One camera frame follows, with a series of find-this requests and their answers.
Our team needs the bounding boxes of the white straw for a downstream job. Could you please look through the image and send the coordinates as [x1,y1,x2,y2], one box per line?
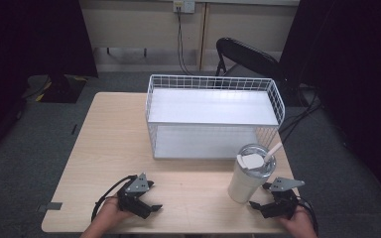
[263,141,284,164]

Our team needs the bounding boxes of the white tumbler with clear lid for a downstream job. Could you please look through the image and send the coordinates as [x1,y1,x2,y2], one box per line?
[227,143,278,205]

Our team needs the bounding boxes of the black folding chair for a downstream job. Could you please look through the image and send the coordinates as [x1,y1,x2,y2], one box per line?
[214,37,300,97]

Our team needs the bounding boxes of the black wall power cable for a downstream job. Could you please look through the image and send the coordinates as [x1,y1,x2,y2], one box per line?
[176,7,196,76]

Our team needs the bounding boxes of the dark stand base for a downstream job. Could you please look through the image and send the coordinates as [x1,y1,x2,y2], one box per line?
[22,73,88,104]

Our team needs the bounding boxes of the white wire shelf rack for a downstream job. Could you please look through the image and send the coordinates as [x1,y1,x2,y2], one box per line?
[145,73,287,161]

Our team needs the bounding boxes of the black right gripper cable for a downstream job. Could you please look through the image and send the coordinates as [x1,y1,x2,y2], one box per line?
[296,195,319,236]

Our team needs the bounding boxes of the grey tape strip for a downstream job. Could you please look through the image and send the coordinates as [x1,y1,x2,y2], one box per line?
[36,201,64,213]

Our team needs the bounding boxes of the white wall socket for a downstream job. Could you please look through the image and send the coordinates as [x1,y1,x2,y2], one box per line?
[173,0,196,15]

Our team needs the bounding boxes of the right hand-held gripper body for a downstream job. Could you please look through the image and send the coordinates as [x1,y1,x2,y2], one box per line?
[264,177,307,220]

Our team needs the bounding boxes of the person's left hand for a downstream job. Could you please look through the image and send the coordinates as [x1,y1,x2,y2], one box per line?
[96,195,134,230]

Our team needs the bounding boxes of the black floor cables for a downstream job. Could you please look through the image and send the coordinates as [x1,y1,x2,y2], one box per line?
[277,83,324,144]

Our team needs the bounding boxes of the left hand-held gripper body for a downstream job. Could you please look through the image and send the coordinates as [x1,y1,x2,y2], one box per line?
[116,172,155,220]

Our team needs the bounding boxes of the black curtain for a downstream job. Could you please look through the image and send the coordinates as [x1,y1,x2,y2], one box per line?
[278,0,381,212]
[0,0,99,167]

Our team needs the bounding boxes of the person's right hand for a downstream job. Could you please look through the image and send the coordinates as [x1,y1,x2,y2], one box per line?
[278,203,316,234]

